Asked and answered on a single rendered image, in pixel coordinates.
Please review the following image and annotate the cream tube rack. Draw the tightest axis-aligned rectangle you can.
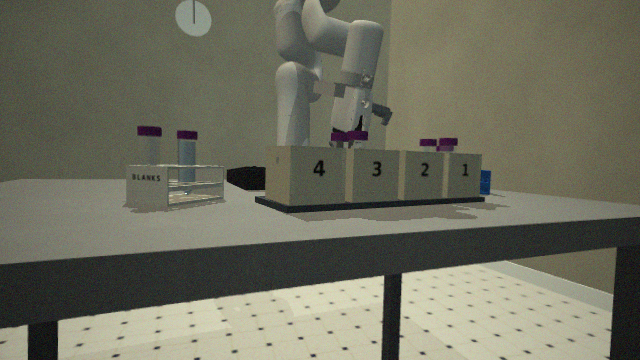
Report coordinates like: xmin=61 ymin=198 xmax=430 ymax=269
xmin=126 ymin=165 xmax=224 ymax=207

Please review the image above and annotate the blue tube rack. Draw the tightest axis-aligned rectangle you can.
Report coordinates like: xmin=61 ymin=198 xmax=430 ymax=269
xmin=480 ymin=170 xmax=491 ymax=195

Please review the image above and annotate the beige bucket adapter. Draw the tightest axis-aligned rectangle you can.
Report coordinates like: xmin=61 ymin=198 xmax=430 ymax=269
xmin=265 ymin=145 xmax=347 ymax=206
xmin=345 ymin=148 xmax=400 ymax=203
xmin=442 ymin=153 xmax=482 ymax=198
xmin=398 ymin=151 xmax=444 ymax=200

